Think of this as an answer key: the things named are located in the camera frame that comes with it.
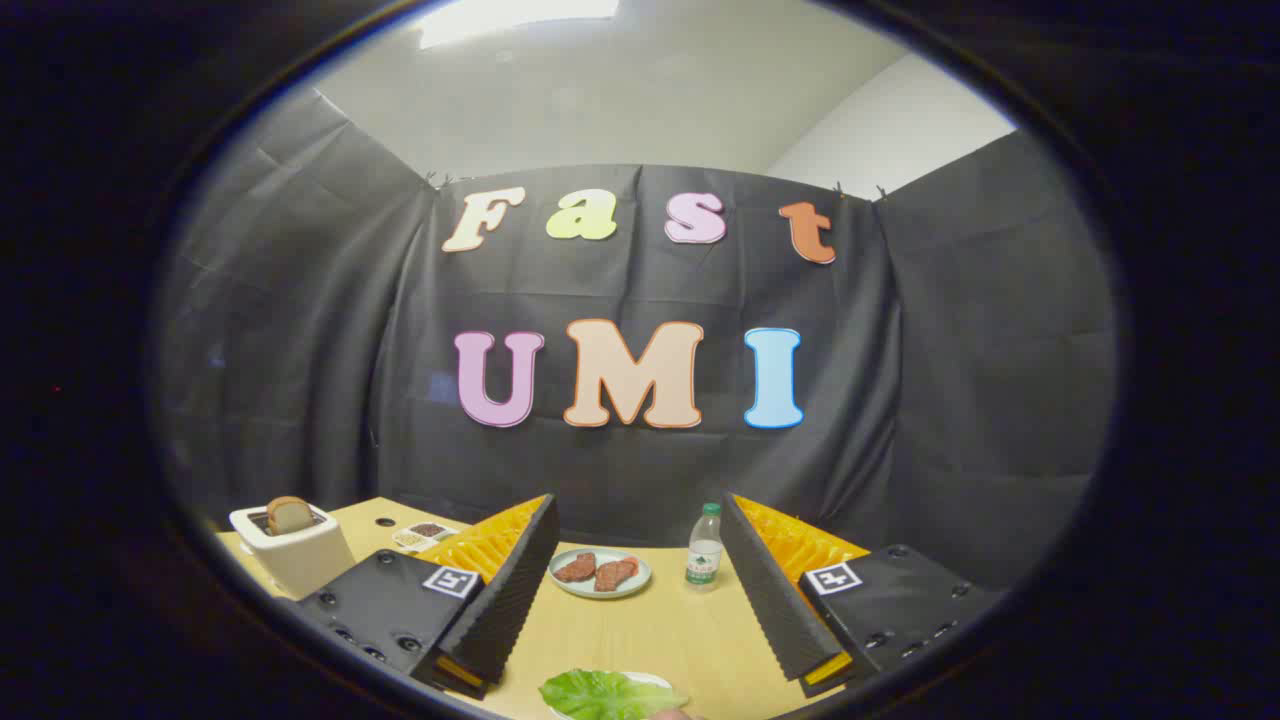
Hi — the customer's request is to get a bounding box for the white divided dish with beans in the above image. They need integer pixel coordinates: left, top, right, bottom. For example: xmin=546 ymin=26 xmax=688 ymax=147
xmin=392 ymin=521 xmax=461 ymax=553

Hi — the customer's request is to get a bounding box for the white toaster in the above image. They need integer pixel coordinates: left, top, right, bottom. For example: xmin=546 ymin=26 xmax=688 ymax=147
xmin=229 ymin=503 xmax=357 ymax=599

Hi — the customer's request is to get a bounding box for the pale green plate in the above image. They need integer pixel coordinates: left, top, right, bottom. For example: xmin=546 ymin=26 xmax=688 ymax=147
xmin=548 ymin=547 xmax=653 ymax=601

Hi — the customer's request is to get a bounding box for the green lettuce leaf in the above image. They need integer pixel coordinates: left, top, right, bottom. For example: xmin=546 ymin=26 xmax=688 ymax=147
xmin=538 ymin=669 xmax=689 ymax=720

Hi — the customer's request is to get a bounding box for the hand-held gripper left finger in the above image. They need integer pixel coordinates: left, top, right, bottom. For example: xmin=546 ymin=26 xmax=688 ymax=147
xmin=297 ymin=493 xmax=561 ymax=701

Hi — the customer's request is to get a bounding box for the plain bread slice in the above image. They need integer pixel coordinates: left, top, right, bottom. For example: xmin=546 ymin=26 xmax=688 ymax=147
xmin=266 ymin=496 xmax=314 ymax=536

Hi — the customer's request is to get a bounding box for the white plate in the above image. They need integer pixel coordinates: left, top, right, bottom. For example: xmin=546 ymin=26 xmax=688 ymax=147
xmin=548 ymin=670 xmax=676 ymax=720

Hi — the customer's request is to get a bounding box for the clear water bottle green label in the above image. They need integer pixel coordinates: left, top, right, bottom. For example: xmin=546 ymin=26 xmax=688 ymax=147
xmin=684 ymin=502 xmax=725 ymax=591

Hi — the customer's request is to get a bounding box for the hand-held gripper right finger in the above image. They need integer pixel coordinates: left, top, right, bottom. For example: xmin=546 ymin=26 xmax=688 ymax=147
xmin=720 ymin=492 xmax=1006 ymax=699

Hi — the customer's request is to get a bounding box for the black backdrop cloth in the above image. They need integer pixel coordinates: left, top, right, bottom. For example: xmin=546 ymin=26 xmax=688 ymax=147
xmin=150 ymin=88 xmax=1119 ymax=591

